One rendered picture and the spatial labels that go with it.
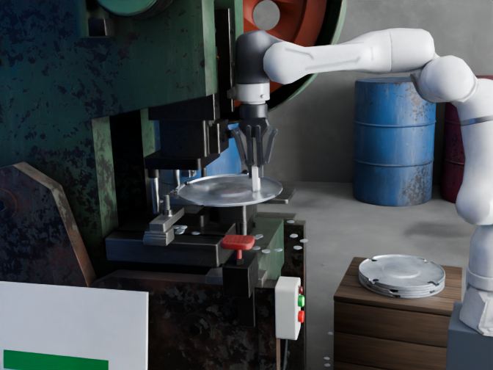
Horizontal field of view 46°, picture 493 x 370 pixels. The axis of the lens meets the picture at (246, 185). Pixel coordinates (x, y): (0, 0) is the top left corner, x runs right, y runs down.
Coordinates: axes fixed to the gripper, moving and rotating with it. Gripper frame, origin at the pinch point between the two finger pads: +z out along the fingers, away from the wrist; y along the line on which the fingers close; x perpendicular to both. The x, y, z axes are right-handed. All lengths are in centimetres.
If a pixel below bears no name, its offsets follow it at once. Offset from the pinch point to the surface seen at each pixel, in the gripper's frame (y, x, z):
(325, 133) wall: -12, 330, 42
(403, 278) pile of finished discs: 41, 39, 44
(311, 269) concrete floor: -1, 136, 82
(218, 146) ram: -8.7, -4.5, -9.5
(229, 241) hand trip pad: 1.2, -34.9, 5.9
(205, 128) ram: -11.6, -6.8, -14.5
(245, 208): -2.3, -4.2, 7.6
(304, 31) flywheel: 9, 33, -38
